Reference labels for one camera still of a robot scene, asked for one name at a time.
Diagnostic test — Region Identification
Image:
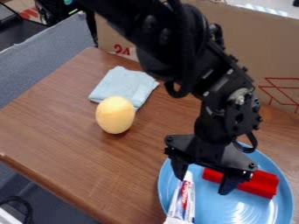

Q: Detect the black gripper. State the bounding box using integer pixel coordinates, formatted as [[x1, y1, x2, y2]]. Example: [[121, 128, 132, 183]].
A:
[[164, 116, 259, 195]]

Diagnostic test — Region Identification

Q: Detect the white toothpaste tube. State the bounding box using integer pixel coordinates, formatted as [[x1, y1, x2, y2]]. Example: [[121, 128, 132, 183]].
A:
[[163, 171, 195, 224]]

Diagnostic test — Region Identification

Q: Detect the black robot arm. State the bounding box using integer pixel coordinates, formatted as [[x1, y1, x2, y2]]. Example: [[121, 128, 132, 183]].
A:
[[75, 0, 263, 195]]

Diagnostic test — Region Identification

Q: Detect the blue plate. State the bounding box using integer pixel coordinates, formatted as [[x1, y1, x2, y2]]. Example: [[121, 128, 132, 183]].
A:
[[156, 143, 295, 224]]

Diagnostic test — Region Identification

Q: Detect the light blue folded cloth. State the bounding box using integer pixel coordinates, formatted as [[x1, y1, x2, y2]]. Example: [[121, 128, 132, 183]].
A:
[[88, 66, 159, 109]]

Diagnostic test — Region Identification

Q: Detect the red plastic block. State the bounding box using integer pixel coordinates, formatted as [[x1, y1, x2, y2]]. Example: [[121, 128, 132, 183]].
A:
[[202, 168, 280, 199]]

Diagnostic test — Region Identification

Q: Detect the yellow lemon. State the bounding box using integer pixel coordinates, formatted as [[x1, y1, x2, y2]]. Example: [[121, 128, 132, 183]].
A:
[[96, 96, 136, 134]]

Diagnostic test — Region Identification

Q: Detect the cardboard box with red print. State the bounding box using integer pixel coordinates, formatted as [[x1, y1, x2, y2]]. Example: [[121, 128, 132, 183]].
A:
[[93, 0, 299, 115]]

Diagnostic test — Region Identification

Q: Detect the grey fabric partition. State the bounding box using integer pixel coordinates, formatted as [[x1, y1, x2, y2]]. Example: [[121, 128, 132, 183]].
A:
[[0, 13, 95, 109]]

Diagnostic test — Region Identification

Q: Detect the black equipment in background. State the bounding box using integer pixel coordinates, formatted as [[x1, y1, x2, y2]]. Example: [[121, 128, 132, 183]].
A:
[[33, 0, 99, 45]]

